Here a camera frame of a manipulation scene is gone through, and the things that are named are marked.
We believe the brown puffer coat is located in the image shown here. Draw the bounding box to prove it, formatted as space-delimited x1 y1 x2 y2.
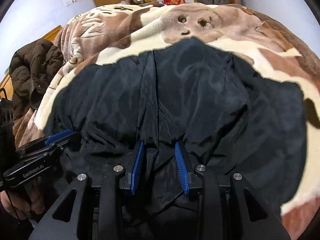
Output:
9 38 64 120

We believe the person's left hand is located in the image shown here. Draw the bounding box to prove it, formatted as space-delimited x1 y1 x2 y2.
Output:
1 180 45 220

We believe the brown cream plush blanket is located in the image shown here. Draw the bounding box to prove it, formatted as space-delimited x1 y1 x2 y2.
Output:
14 3 319 239

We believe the black puffer jacket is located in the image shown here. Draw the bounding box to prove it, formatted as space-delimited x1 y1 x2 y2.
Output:
42 36 308 240

